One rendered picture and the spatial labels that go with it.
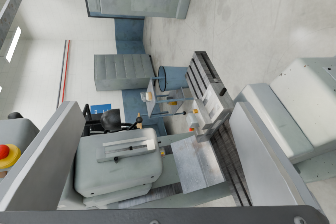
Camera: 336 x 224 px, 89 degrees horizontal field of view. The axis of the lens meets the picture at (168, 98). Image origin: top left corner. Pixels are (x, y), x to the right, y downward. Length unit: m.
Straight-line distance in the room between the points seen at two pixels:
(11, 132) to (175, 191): 0.86
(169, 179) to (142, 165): 0.50
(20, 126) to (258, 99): 0.87
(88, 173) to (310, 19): 1.76
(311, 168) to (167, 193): 1.03
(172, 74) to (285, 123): 2.33
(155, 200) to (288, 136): 0.76
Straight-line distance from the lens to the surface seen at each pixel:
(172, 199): 1.17
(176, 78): 2.98
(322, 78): 0.85
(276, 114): 0.84
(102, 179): 0.69
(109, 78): 5.77
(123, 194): 0.88
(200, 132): 0.94
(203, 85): 1.04
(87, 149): 0.73
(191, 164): 1.19
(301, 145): 0.83
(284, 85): 0.90
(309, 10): 1.82
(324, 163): 1.58
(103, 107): 5.95
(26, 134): 0.68
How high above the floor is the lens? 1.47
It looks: 17 degrees down
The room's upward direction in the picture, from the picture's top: 95 degrees counter-clockwise
